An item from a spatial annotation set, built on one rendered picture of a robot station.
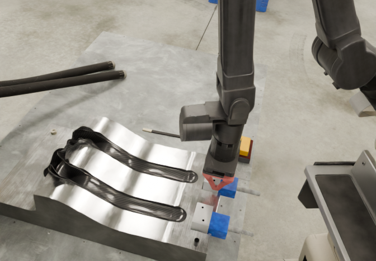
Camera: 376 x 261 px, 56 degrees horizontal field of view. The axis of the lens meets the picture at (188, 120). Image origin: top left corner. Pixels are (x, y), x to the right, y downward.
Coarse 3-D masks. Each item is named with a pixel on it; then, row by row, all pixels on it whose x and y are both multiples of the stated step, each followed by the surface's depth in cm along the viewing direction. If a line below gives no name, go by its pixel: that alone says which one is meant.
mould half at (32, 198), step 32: (64, 128) 97; (96, 128) 88; (32, 160) 88; (96, 160) 81; (160, 160) 88; (192, 160) 88; (0, 192) 80; (32, 192) 81; (64, 192) 73; (128, 192) 80; (160, 192) 81; (192, 192) 81; (64, 224) 78; (96, 224) 74; (128, 224) 75; (160, 224) 75; (160, 256) 76; (192, 256) 73
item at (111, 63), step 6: (84, 66) 121; (90, 66) 122; (96, 66) 123; (102, 66) 125; (108, 66) 127; (114, 66) 128; (54, 72) 115; (60, 72) 115; (66, 72) 116; (72, 72) 117; (78, 72) 119; (84, 72) 121; (90, 72) 122; (42, 78) 111; (48, 78) 112; (54, 78) 113; (60, 78) 115
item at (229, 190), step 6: (204, 180) 80; (216, 180) 81; (222, 180) 82; (234, 180) 83; (204, 186) 81; (210, 186) 81; (228, 186) 81; (234, 186) 81; (216, 192) 82; (222, 192) 82; (228, 192) 81; (234, 192) 81; (246, 192) 82; (252, 192) 82; (258, 192) 82
